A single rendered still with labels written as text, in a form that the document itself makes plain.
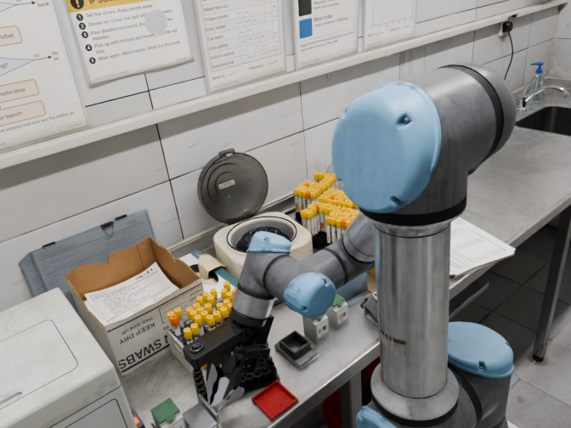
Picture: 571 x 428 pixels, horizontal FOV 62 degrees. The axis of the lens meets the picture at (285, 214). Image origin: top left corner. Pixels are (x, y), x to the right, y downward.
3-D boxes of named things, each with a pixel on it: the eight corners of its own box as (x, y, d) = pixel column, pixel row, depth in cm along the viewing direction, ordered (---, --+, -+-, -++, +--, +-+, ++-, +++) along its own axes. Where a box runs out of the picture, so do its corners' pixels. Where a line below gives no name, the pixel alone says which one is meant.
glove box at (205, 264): (214, 324, 119) (207, 294, 115) (170, 284, 136) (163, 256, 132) (253, 301, 126) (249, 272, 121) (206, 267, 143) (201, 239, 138)
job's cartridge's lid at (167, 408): (162, 427, 82) (161, 425, 81) (150, 411, 85) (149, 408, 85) (182, 414, 84) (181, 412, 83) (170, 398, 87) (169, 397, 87)
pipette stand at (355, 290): (342, 312, 119) (340, 279, 114) (325, 298, 124) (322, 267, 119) (371, 295, 123) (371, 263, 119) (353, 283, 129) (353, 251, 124)
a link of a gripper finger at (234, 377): (234, 403, 88) (247, 361, 87) (227, 405, 87) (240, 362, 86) (220, 389, 91) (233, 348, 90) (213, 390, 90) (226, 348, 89)
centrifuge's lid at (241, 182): (193, 160, 130) (183, 156, 137) (212, 242, 139) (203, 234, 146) (262, 141, 139) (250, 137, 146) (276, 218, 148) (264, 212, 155)
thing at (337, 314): (336, 329, 113) (336, 307, 110) (323, 320, 117) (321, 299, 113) (348, 321, 115) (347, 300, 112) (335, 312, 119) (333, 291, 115)
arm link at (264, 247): (272, 243, 81) (245, 227, 88) (253, 301, 83) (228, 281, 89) (304, 246, 87) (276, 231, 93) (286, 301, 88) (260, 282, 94)
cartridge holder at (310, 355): (300, 370, 103) (298, 357, 102) (274, 349, 110) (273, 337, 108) (318, 357, 106) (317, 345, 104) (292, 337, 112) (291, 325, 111)
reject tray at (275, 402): (272, 421, 93) (271, 418, 92) (251, 400, 97) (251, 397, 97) (298, 401, 96) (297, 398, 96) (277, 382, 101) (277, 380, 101)
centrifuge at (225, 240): (256, 315, 121) (250, 276, 115) (212, 263, 144) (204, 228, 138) (333, 280, 131) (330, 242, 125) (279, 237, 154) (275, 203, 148)
